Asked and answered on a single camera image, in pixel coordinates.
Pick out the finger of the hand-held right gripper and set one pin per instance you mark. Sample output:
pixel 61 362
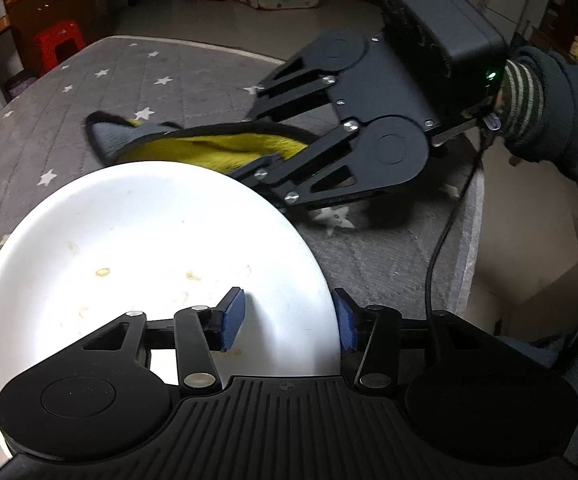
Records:
pixel 294 175
pixel 294 95

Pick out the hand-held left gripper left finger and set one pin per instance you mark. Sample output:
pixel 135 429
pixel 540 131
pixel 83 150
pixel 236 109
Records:
pixel 231 320

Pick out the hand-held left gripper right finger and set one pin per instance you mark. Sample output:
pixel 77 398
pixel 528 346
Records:
pixel 345 325

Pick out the grey yellow cleaning cloth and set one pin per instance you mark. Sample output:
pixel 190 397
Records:
pixel 219 147

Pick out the white bowl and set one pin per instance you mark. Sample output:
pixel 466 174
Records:
pixel 144 240

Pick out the person's right forearm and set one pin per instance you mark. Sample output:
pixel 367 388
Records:
pixel 559 110

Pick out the grey star-print table cover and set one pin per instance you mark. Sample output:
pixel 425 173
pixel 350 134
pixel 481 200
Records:
pixel 69 110

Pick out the red plastic stool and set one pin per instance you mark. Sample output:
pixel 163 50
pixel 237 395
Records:
pixel 59 35

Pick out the brown wooden cabinet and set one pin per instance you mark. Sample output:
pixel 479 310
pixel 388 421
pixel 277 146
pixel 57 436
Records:
pixel 44 0

